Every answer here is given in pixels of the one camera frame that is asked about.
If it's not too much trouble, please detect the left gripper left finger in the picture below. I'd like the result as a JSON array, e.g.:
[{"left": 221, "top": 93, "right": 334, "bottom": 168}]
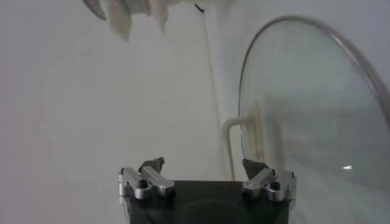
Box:
[{"left": 118, "top": 156, "right": 176, "bottom": 201}]

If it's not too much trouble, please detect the cream electric cooker pot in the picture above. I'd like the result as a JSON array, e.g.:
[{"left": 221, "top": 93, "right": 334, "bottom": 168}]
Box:
[{"left": 105, "top": 0, "right": 235, "bottom": 42}]

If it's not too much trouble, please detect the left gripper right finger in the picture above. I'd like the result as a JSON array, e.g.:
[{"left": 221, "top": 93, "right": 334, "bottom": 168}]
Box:
[{"left": 241, "top": 158, "right": 297, "bottom": 203}]

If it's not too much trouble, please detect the glass lid with cream handle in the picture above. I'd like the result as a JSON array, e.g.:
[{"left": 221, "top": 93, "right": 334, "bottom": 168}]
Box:
[{"left": 221, "top": 15, "right": 390, "bottom": 224}]

